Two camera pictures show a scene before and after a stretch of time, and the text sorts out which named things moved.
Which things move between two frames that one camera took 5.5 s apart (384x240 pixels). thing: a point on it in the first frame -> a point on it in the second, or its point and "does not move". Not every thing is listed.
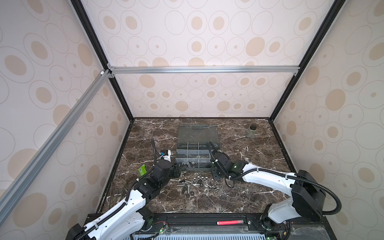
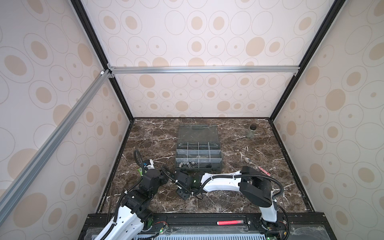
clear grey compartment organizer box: x=195 y=144 does not move
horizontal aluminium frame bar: x=267 y=69 does not move
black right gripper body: x=217 y=175 -> x=182 y=193
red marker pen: x=233 y=222 does not move
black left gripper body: x=173 y=172 -> x=153 y=189
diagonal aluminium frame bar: x=80 y=105 does not move
